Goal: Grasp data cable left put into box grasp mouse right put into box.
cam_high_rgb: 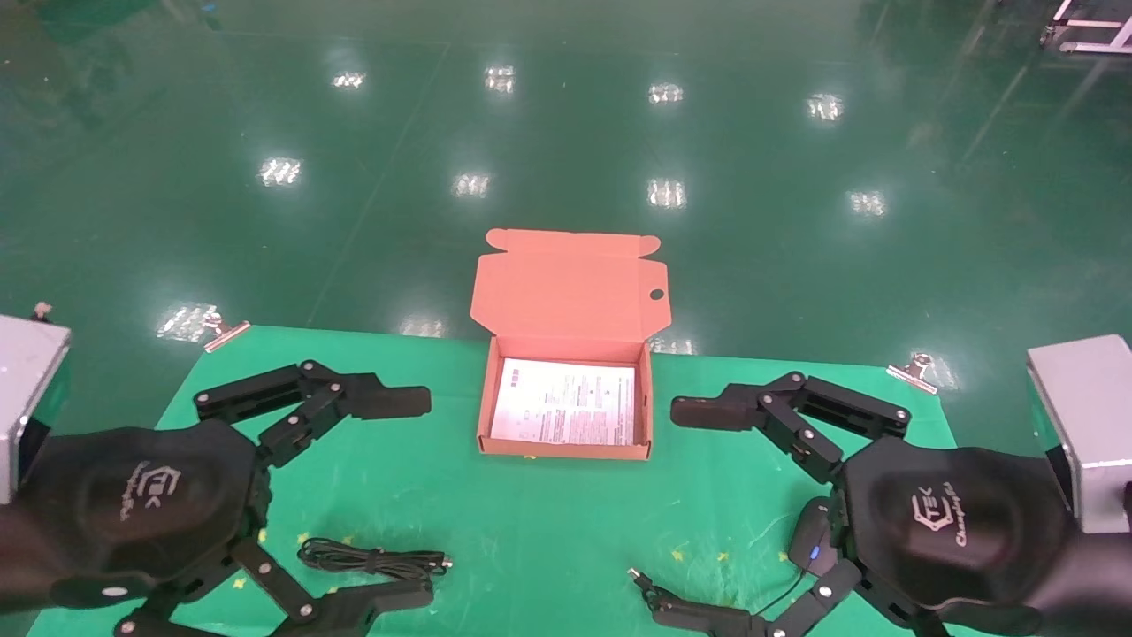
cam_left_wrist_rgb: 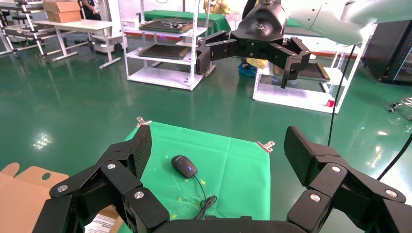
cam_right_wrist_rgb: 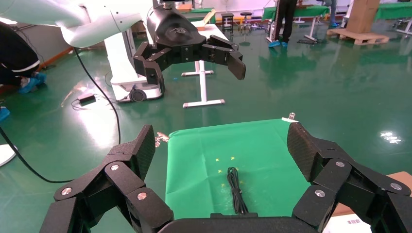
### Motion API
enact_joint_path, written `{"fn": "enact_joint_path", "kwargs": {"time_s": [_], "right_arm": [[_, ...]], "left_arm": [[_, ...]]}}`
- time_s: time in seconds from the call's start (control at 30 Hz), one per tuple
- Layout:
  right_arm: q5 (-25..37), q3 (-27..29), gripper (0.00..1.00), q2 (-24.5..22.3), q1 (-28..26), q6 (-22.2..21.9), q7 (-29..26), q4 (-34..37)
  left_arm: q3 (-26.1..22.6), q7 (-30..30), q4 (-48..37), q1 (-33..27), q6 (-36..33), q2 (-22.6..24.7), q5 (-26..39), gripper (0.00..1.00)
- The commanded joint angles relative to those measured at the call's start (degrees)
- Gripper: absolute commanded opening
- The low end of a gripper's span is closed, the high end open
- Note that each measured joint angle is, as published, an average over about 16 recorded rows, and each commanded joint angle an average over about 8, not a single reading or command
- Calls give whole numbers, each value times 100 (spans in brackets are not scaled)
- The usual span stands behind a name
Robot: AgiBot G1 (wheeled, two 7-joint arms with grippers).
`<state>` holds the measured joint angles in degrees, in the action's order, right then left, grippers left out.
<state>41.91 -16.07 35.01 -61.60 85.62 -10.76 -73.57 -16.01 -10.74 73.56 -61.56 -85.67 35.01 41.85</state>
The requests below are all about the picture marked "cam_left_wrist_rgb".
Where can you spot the white low shelf rack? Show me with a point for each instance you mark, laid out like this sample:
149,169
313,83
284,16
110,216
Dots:
289,96

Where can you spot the white wheeled machine base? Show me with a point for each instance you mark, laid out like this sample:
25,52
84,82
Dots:
106,43

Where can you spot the dark tray with tools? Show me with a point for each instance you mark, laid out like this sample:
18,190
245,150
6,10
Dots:
164,25

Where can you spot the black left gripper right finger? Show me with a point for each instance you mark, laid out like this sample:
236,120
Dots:
338,186

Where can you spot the white shelf rack with trays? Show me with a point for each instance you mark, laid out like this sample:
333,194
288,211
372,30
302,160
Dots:
161,77

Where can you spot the person in black shirt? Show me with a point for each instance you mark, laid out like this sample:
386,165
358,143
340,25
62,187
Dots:
90,9

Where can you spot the grey metal step rack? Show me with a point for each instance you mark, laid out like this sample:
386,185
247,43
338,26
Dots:
29,25

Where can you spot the brown cardboard mailer box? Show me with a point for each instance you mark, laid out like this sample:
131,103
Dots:
19,199

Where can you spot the white work table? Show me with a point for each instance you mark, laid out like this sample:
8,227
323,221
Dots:
77,25

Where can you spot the white printed instruction sheet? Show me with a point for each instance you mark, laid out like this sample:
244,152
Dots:
101,224

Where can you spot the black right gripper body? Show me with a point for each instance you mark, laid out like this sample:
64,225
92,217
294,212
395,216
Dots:
260,29

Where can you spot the black cabinet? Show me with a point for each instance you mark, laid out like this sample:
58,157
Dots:
386,51

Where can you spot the dark empty tray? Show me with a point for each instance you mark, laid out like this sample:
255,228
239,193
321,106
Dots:
310,72
164,51

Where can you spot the table with green cover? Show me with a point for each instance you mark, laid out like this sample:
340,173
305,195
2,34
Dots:
180,15

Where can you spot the green table cloth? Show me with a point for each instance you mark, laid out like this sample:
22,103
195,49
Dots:
231,180

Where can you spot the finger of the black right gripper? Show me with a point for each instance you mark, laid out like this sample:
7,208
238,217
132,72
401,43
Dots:
219,48
289,58

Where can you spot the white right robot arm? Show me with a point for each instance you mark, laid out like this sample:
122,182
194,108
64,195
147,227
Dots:
322,19

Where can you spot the brown cardboard carton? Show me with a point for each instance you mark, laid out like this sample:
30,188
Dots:
62,11

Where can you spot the chair base with castors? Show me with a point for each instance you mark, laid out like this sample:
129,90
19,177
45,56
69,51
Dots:
400,104

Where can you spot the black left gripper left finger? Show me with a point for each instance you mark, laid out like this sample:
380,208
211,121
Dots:
112,180

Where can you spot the silver metal cloth clip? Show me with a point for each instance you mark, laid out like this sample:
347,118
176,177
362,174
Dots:
143,121
266,146

